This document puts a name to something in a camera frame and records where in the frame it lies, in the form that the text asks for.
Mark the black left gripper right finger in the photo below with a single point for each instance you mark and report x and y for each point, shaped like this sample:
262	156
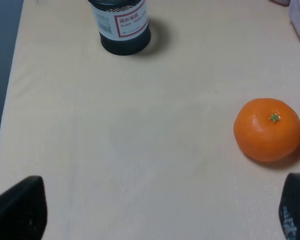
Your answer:
289	207

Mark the black mesh pen holder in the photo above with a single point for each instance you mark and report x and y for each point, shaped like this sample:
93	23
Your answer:
123	25

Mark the orange mandarin fruit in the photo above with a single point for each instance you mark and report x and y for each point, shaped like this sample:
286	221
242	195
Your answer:
267	130

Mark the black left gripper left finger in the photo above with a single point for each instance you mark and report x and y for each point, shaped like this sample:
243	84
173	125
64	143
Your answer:
23	210

